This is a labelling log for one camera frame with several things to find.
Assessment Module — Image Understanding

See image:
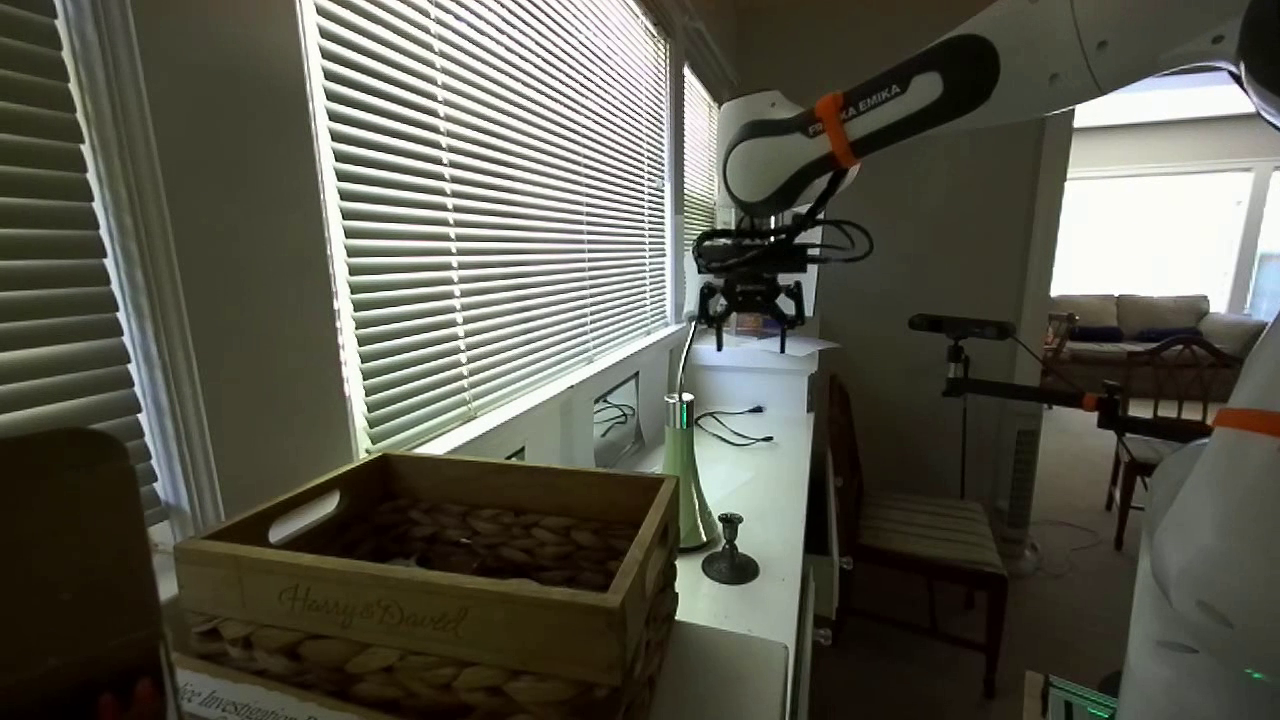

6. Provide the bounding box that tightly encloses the wooden crate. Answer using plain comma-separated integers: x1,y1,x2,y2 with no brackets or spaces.
172,454,684,689

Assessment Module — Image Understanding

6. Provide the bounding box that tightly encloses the wicker basket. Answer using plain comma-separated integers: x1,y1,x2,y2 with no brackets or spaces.
175,603,676,720

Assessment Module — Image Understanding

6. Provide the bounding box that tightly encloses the dark wooden chair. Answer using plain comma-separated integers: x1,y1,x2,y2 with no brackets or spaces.
1040,316,1246,516

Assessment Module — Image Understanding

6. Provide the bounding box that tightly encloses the green box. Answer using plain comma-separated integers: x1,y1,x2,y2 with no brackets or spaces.
1040,673,1128,720

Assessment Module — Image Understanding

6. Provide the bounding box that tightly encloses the black cable on table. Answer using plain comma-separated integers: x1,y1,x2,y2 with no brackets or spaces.
684,402,775,447

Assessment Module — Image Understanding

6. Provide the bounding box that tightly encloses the bright background window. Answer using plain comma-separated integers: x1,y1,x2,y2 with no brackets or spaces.
1048,74,1280,322

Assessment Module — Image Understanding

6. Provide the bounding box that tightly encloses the wide white window blind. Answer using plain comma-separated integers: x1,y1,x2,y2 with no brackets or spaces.
297,0,681,454

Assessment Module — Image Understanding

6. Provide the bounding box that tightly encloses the dark brown board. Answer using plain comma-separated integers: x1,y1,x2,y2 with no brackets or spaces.
0,426,175,720

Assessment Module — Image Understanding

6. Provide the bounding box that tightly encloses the wooden chair with slatted seat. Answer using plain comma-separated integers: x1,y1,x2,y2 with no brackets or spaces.
821,371,1014,701

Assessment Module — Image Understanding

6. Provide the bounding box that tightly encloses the green gooseneck lamp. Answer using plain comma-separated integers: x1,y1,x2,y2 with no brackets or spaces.
661,307,793,556

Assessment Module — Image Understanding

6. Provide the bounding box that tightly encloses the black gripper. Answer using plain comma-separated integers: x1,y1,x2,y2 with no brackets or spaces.
693,273,812,355

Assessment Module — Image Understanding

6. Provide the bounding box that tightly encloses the black candle holder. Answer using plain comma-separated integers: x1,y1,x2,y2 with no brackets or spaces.
699,510,765,588

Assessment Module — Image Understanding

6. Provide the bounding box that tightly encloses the beige sofa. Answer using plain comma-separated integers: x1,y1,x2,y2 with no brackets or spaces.
1048,294,1270,360

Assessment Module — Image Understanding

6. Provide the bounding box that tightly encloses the narrow white window blind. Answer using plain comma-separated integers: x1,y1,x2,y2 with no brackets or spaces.
0,0,155,516

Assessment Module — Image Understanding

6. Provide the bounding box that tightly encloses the black stereo camera bar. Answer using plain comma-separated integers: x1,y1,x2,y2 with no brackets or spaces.
902,314,1021,345

